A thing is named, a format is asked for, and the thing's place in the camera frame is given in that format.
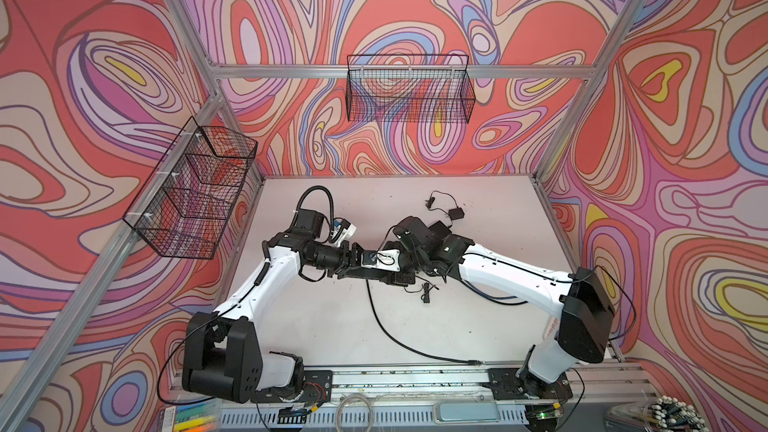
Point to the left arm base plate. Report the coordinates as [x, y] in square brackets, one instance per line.
[314, 388]

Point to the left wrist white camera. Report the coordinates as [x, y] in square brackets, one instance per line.
[343, 231]

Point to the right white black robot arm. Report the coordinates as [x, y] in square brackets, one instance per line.
[578, 300]

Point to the grey flat device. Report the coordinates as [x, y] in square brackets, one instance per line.
[466, 412]

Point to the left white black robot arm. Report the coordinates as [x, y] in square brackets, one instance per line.
[222, 355]

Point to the black wire basket back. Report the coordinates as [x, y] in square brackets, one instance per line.
[409, 88]

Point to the box of coloured markers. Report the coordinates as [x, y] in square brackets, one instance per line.
[202, 417]

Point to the black wire basket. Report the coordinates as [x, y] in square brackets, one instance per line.
[409, 88]
[192, 192]

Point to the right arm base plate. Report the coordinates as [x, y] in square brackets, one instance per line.
[509, 384]

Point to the aluminium front rail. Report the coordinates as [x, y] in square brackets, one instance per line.
[402, 397]

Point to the white calculator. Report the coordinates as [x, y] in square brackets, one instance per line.
[551, 329]

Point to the black wire basket left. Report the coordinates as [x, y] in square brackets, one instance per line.
[192, 192]

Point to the wrist white camera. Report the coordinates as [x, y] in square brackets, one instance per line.
[343, 231]
[387, 259]

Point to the black network switch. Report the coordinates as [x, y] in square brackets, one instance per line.
[405, 276]
[440, 230]

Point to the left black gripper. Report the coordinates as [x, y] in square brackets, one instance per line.
[348, 261]

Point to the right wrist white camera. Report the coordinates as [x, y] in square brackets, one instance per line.
[387, 259]

